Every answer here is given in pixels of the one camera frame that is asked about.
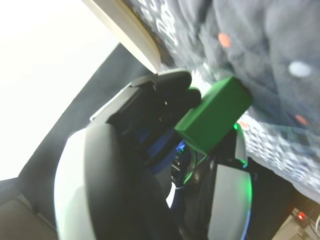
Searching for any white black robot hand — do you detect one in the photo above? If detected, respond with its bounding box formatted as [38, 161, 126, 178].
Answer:
[53, 69, 254, 240]

